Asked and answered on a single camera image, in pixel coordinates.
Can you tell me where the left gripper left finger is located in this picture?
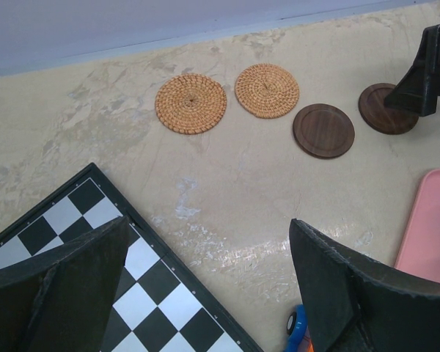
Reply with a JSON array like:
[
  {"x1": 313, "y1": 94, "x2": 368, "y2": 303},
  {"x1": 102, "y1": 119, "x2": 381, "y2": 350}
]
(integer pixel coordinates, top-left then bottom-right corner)
[{"x1": 0, "y1": 217, "x2": 129, "y2": 351}]

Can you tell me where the woven rattan coaster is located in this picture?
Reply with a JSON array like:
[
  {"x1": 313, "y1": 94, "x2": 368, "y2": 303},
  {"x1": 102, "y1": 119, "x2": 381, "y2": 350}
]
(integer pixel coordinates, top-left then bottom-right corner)
[
  {"x1": 155, "y1": 73, "x2": 227, "y2": 135},
  {"x1": 235, "y1": 63, "x2": 300, "y2": 119}
]

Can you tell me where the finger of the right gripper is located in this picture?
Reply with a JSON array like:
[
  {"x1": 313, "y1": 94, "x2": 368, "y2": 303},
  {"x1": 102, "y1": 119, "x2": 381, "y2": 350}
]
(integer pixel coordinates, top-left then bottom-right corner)
[{"x1": 384, "y1": 24, "x2": 440, "y2": 117}]

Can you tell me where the colourful toy car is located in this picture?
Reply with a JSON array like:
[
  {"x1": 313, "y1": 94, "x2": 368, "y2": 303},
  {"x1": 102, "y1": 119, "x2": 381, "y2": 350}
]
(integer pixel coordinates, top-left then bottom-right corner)
[{"x1": 284, "y1": 304, "x2": 314, "y2": 352}]

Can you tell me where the pink tray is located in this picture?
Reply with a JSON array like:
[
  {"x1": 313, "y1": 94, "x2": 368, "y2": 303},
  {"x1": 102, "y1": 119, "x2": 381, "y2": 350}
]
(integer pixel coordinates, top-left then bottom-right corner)
[{"x1": 395, "y1": 169, "x2": 440, "y2": 283}]

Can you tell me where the black white chessboard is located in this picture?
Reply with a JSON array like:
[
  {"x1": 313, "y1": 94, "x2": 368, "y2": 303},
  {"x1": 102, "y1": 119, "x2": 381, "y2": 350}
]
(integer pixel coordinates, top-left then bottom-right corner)
[{"x1": 0, "y1": 164, "x2": 259, "y2": 351}]

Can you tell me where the dark wooden coaster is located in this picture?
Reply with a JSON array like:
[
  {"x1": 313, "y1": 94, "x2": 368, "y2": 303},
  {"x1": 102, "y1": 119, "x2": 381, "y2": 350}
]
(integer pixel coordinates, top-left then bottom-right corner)
[
  {"x1": 292, "y1": 103, "x2": 355, "y2": 159},
  {"x1": 358, "y1": 83, "x2": 419, "y2": 135}
]

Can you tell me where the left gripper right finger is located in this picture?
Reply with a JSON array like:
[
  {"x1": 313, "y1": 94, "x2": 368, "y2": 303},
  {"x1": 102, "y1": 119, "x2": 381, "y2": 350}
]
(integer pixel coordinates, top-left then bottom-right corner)
[{"x1": 289, "y1": 219, "x2": 440, "y2": 351}]

